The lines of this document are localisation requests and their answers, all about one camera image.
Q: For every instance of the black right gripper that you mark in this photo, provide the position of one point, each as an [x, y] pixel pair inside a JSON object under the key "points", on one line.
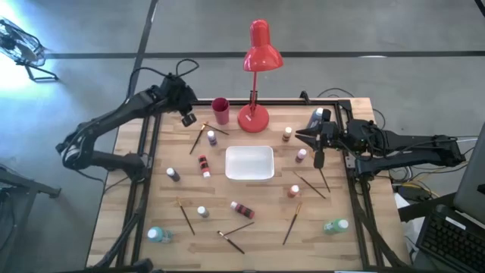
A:
{"points": [[333, 134]]}

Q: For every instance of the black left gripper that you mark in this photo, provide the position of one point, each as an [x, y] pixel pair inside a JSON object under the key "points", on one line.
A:
{"points": [[178, 95]]}

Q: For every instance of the large navy paint bottle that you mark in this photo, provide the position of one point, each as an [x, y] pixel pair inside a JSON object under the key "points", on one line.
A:
{"points": [[313, 119]]}

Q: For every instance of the small pink paint bottle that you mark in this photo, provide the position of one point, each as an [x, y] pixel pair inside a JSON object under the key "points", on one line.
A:
{"points": [[301, 156]]}

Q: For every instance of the small yellow paint bottle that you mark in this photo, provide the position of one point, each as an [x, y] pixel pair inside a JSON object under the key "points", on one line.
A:
{"points": [[286, 135]]}

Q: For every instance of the small purple paint bottle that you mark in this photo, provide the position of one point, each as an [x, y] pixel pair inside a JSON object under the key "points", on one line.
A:
{"points": [[212, 139]]}

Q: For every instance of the small orange paint bottle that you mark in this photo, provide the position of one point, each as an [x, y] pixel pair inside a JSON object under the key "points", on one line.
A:
{"points": [[292, 192]]}

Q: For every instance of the small blue paint bottle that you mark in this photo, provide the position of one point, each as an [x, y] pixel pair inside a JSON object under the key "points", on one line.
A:
{"points": [[173, 175]]}

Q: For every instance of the large green paint bottle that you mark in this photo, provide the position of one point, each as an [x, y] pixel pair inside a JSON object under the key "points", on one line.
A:
{"points": [[335, 226]]}

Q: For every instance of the black paintbrush gold ferrule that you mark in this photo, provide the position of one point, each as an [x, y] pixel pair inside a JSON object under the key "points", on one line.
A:
{"points": [[186, 216]]}

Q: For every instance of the large teal paint bottle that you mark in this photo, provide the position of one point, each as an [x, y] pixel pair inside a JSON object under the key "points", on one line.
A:
{"points": [[157, 235]]}

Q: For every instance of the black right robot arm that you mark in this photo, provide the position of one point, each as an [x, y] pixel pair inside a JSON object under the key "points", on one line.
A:
{"points": [[409, 149]]}

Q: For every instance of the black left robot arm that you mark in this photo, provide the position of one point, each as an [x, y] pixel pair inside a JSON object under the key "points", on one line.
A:
{"points": [[113, 112]]}

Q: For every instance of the small red paint bottle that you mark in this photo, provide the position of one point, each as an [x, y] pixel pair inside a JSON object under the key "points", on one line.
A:
{"points": [[204, 165]]}

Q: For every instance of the small magenta paint bottle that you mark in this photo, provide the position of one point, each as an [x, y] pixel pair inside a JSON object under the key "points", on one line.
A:
{"points": [[244, 211]]}

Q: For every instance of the small grey paint bottle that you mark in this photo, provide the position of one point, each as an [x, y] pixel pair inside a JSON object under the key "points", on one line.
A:
{"points": [[203, 212]]}

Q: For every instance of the red plastic cup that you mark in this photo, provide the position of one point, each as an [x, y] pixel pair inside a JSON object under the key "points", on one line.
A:
{"points": [[221, 110]]}

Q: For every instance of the white plastic bin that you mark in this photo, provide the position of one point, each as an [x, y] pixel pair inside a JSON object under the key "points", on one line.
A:
{"points": [[250, 163]]}

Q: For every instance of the red desk lamp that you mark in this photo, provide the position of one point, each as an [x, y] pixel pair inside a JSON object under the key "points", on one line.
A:
{"points": [[261, 57]]}

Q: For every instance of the yellow-black power strip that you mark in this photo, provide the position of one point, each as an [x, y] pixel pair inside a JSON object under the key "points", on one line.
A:
{"points": [[415, 192]]}

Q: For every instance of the black laptop stand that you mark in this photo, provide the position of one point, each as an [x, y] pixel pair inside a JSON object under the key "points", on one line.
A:
{"points": [[420, 210]]}

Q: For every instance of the dark pen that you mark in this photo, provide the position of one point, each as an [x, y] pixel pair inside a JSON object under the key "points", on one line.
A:
{"points": [[231, 242]]}

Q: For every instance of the black floor fan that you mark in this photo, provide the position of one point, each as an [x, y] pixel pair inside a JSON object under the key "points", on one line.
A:
{"points": [[19, 45]]}

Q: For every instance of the grey laptop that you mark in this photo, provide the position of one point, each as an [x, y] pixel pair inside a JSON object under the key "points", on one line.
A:
{"points": [[451, 239]]}

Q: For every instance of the black metal side stand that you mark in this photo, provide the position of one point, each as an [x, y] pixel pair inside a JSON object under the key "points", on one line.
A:
{"points": [[26, 186]]}

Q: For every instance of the black aluminium table frame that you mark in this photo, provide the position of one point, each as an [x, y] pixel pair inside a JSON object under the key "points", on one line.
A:
{"points": [[288, 102]]}

